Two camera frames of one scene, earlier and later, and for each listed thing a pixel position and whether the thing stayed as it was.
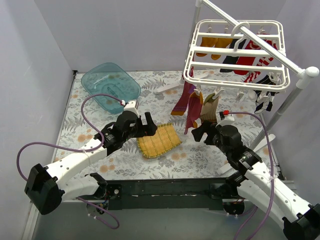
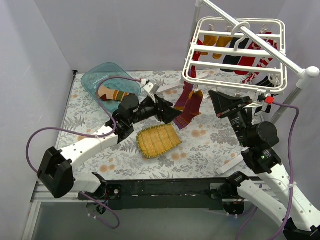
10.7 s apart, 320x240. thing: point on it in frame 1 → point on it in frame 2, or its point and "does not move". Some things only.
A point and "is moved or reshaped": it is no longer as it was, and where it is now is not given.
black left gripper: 144,126 → 158,107
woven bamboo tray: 165,139 does not move
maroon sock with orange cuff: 194,111 is moved or reshaped
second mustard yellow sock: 221,43 does not move
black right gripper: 207,132 → 232,107
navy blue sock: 231,59 does not move
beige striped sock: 209,108 → 112,94
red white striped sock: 262,61 does not move
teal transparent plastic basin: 112,79 does not move
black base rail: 166,193 does not move
